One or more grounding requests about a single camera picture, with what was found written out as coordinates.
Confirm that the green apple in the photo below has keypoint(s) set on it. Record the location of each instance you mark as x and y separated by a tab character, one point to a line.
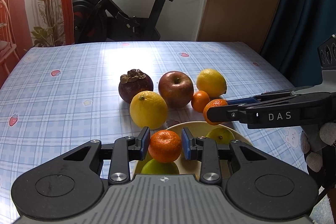
220	134
160	167

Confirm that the blue plaid tablecloth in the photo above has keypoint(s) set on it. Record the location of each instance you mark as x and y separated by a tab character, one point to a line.
78	82

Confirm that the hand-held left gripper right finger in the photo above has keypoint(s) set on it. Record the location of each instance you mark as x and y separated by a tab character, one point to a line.
185	144

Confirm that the red apple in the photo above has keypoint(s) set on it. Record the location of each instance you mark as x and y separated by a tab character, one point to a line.
176	90

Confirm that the yellow lemon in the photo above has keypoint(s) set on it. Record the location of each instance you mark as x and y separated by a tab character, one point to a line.
210	82
148	109

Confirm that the orange mandarin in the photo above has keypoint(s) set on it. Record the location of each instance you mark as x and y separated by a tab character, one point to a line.
164	146
200	102
216	103

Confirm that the cream bowl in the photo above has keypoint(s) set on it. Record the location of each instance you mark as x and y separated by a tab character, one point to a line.
197	127

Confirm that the dark purple mangosteen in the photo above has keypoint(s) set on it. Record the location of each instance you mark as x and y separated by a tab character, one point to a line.
135	90

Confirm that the person's right hand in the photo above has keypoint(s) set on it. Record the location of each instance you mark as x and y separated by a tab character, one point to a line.
313	161

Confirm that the wooden panel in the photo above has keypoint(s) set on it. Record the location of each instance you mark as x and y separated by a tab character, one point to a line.
236	3

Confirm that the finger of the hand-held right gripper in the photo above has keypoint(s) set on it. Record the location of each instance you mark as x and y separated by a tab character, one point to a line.
225	114
241	101

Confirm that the red room wall poster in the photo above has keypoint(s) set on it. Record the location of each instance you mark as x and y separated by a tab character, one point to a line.
15	3

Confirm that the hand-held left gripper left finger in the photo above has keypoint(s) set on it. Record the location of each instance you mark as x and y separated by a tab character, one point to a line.
145	142

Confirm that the dark blue curtain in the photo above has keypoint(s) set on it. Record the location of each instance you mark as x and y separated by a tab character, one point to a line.
302	16

